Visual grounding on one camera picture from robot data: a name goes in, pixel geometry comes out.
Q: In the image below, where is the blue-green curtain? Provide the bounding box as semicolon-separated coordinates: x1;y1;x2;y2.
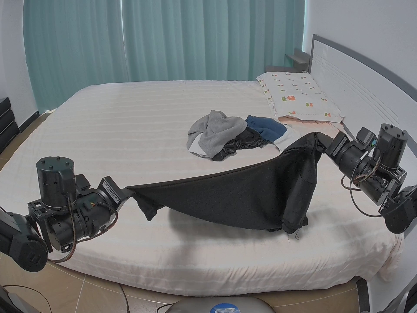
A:
121;0;307;83
23;0;123;111

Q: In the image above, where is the grey bedside table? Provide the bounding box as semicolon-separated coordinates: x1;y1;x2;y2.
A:
265;48;312;74

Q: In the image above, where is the black T-shirt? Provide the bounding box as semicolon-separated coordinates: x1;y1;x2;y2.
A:
125;132;324;241

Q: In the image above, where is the pile of clothes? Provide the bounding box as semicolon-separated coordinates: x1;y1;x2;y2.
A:
187;110;296;162

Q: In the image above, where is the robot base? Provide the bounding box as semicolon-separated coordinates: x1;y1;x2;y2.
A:
166;297;273;313

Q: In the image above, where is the white printed pillow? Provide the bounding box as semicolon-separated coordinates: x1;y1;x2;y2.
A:
256;71;344;123

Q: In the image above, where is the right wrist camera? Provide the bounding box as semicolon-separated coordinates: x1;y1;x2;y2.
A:
356;127;377;150

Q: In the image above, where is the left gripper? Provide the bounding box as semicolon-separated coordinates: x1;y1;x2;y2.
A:
63;176;124;244

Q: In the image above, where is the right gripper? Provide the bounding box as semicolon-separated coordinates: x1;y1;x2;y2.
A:
325;132;380;188

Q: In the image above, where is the black chest of drawers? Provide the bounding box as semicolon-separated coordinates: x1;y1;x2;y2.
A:
0;97;21;154

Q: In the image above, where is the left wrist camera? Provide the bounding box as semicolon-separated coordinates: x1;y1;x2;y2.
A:
75;174;96;202

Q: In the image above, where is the bed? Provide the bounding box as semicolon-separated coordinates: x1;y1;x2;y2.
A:
0;34;417;313

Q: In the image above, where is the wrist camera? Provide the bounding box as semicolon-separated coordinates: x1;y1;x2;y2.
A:
75;174;96;202
356;127;377;150

